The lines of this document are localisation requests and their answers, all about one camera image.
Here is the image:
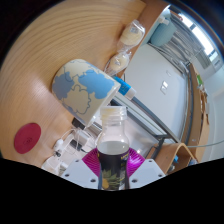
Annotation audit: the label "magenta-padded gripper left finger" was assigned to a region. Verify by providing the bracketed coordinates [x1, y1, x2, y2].
[61, 148, 102, 191]

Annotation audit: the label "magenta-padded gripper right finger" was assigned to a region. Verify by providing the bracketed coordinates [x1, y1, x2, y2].
[126, 148, 167, 190]

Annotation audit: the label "clear bottle with dark label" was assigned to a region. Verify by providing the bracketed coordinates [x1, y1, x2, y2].
[96, 105, 132, 192]

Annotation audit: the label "flat round red coaster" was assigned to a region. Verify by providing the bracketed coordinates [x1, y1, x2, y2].
[13, 122, 42, 155]

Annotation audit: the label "wooden bunk board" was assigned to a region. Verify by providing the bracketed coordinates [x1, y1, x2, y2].
[186, 63, 211, 161]

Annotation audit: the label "cream mug with blue map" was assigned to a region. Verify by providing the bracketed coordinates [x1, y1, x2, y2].
[51, 58, 122, 128]

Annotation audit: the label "wrapped bread roll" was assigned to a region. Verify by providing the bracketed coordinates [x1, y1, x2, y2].
[119, 19, 147, 48]
[105, 51, 133, 76]

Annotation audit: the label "grey curtain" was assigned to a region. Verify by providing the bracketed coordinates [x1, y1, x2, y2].
[171, 14, 218, 73]

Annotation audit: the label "teal pillow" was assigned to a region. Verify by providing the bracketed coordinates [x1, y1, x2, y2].
[149, 19, 178, 47]

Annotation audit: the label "small white plush toy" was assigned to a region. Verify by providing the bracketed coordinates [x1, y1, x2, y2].
[158, 16, 171, 25]

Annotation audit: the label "grey metal bunk frame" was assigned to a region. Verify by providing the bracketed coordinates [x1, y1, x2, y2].
[109, 93, 188, 161]

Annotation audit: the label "white wall switch plate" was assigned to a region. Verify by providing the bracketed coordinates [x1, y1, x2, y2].
[159, 79, 170, 95]

